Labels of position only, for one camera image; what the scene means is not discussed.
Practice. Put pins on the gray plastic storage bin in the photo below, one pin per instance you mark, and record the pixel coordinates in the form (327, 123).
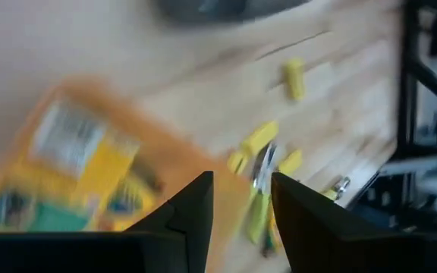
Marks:
(222, 9)

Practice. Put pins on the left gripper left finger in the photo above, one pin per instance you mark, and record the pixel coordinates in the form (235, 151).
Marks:
(192, 227)

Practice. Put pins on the translucent orange plastic tray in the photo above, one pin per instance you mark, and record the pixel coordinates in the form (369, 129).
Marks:
(188, 163)

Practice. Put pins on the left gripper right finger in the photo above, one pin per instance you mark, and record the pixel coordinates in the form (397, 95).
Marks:
(317, 235)

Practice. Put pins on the black metal table frame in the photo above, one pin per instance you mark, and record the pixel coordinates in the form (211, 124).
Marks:
(407, 95)

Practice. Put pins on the yellow green Crayola crayon box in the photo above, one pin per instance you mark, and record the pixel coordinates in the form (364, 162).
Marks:
(51, 221)
(70, 136)

